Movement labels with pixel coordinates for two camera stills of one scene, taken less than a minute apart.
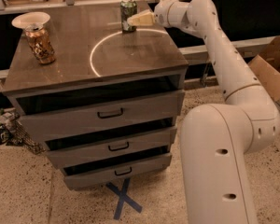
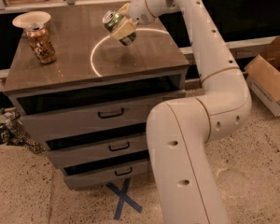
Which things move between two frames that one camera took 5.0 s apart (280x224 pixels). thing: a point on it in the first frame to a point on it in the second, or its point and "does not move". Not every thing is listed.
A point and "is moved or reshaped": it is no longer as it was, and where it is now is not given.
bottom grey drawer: (147, 166) does not move
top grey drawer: (100, 111) does not move
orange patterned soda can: (40, 44) does not move
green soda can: (128, 7) is moved or reshaped
